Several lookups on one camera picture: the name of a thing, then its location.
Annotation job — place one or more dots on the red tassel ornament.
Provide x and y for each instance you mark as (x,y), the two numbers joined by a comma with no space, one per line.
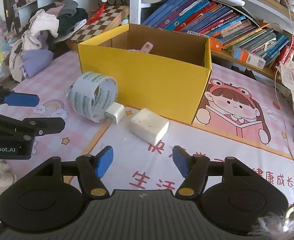
(98,13)

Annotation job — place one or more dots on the pink cartoon table mat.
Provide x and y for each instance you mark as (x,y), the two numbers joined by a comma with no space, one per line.
(139,165)

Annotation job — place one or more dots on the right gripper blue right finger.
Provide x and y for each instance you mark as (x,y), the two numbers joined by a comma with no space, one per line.
(194,171)

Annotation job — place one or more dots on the yellow cardboard box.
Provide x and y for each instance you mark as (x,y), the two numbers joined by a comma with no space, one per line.
(170,80)

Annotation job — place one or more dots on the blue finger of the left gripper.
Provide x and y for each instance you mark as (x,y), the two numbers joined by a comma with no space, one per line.
(43,126)
(12,98)

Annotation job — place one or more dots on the clear packing tape roll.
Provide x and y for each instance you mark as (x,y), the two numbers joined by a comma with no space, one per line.
(91,95)

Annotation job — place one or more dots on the small white charger plug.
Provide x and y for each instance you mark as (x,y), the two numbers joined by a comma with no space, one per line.
(115,112)

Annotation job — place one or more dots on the orange white usmile box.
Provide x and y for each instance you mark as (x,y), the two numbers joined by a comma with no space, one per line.
(215,44)

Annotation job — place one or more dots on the pile of clothes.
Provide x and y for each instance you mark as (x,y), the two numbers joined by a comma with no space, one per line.
(47,26)

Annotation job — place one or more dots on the white large power adapter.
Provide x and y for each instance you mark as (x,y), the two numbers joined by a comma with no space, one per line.
(149,126)

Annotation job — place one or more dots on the white shelf upright post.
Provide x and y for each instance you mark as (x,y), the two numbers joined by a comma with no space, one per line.
(135,11)

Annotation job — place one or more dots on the pink utility knife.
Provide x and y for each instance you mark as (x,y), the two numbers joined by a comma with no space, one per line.
(147,48)

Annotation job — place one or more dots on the wooden chess board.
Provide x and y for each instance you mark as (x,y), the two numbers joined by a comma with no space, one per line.
(111,17)

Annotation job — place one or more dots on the orange white box right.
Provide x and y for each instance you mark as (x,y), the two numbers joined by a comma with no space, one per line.
(247,57)

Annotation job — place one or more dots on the row of leaning books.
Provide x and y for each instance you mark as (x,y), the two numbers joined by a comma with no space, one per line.
(230,25)

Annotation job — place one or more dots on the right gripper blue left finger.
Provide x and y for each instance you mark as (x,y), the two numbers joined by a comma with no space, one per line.
(91,170)

